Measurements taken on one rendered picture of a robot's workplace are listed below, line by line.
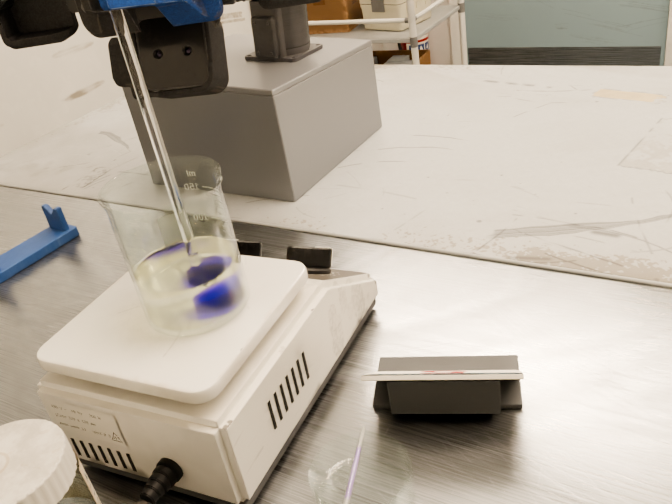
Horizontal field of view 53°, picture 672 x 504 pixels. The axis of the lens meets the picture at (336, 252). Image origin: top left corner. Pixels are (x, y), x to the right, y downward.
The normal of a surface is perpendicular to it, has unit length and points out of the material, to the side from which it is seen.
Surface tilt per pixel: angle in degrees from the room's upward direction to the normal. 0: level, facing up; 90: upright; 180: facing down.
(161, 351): 0
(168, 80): 69
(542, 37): 90
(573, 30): 90
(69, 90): 90
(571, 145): 0
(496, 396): 90
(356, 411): 0
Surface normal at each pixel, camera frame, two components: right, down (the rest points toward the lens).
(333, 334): 0.90, 0.09
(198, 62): -0.15, 0.18
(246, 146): -0.49, 0.51
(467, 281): -0.15, -0.84
